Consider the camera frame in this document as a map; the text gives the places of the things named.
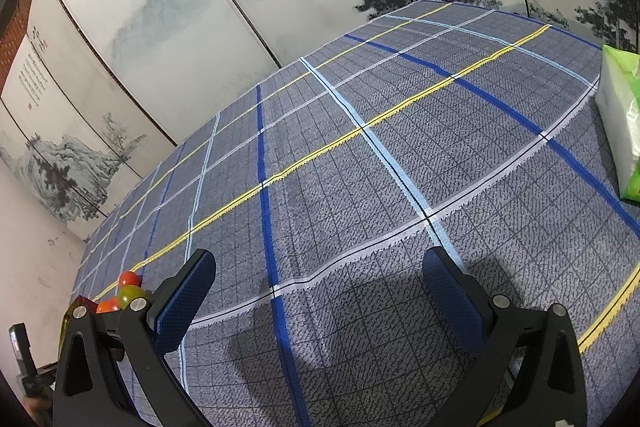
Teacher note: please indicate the blue plaid tablecloth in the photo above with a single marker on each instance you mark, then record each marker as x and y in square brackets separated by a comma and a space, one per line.
[375, 207]

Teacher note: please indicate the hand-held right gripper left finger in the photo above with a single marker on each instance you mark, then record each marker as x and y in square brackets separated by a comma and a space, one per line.
[187, 297]

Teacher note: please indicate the small orange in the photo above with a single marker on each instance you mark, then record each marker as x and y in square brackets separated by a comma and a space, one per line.
[106, 305]

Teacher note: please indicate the green fruit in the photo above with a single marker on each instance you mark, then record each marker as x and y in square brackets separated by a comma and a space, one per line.
[130, 293]

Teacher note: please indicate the green tissue packet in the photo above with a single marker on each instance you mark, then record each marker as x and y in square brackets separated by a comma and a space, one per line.
[622, 122]

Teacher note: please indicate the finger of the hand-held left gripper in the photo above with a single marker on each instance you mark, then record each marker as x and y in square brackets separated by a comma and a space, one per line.
[20, 347]

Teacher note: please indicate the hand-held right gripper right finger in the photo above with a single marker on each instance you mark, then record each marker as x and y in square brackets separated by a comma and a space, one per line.
[452, 302]

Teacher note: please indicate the red tin box gold inside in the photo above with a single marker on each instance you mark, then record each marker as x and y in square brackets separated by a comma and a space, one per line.
[84, 303]

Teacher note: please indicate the landscape painting folding screen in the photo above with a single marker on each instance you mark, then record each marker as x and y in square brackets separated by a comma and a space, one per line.
[200, 7]

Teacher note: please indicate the red tomato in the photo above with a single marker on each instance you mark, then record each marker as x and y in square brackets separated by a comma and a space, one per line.
[128, 278]

